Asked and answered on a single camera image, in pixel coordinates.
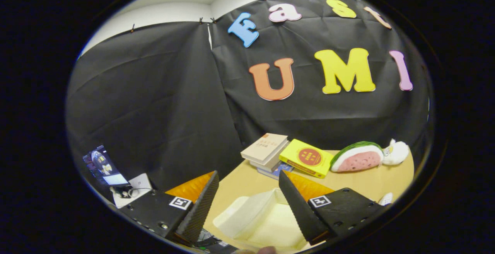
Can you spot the translucent white storage box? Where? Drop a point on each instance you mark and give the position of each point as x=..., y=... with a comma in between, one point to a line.
x=251, y=211

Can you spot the yellow book with red circle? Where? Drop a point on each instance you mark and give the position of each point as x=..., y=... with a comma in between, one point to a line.
x=305, y=157

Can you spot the white book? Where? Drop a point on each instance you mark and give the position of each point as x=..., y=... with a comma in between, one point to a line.
x=270, y=166

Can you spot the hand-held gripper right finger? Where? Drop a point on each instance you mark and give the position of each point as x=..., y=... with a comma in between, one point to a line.
x=299, y=211

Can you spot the watermelon slice plush toy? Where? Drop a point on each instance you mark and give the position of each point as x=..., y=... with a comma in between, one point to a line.
x=357, y=160

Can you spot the beige book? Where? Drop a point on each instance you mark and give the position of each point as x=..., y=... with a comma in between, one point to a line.
x=265, y=147

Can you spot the white striped canvas shoe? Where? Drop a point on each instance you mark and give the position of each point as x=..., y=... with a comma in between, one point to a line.
x=385, y=199

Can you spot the white plush toy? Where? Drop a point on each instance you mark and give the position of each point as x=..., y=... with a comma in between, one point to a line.
x=398, y=152

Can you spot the blue book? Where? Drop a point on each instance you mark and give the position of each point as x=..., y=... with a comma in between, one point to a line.
x=279, y=170

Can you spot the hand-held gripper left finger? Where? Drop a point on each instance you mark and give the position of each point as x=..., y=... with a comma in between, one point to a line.
x=197, y=211

